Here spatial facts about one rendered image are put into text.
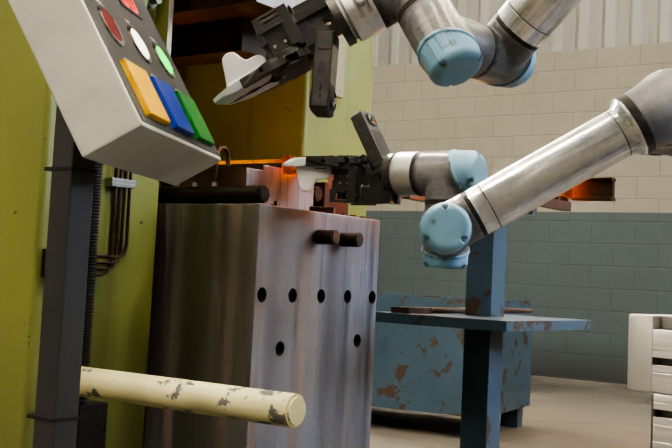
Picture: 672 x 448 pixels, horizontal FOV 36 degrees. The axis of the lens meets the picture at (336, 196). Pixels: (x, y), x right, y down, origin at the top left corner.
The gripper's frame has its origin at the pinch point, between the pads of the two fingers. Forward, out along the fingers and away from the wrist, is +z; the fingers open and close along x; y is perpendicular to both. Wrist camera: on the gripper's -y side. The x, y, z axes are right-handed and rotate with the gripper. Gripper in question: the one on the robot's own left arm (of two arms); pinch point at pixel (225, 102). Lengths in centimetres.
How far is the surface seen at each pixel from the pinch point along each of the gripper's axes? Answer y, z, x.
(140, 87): -0.2, 4.4, 23.2
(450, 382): -71, 26, -414
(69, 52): 6.3, 9.2, 27.0
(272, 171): -3.3, 4.5, -41.8
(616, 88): 71, -194, -817
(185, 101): 2.1, 4.4, 2.4
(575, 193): -30, -43, -73
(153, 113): -3.5, 4.5, 22.8
